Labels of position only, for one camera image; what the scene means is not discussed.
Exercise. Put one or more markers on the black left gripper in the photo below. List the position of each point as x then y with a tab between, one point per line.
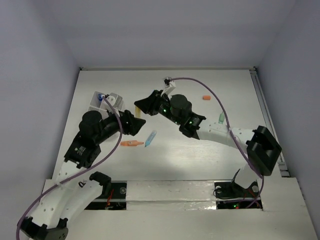
126	115

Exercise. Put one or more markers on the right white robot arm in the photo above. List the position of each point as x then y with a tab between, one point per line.
259	147

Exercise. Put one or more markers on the silver taped front board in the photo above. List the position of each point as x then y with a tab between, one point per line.
170	195

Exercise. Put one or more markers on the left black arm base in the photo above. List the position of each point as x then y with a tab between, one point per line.
113	195

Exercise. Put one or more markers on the white compartment organizer box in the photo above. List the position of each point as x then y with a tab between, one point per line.
99	106

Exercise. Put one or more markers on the orange highlighter cap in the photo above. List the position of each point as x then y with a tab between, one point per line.
206	97

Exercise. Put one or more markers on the orange highlighter pen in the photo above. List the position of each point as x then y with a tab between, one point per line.
131	143

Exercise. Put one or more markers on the blue cap spray bottle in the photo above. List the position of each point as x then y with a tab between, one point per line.
100	96

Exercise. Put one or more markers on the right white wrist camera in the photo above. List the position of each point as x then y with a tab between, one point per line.
169	86

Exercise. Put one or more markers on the yellow highlighter pen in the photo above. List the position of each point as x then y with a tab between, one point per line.
137	112

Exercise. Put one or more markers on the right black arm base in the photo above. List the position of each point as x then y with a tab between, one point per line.
231	196

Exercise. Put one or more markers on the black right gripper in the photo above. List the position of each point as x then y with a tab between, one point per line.
150	104

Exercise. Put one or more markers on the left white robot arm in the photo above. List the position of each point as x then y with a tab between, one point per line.
50	215

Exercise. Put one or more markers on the blue highlighter pen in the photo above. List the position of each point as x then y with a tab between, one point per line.
150	138

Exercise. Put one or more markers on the green highlighter pen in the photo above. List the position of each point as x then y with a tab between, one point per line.
221	118

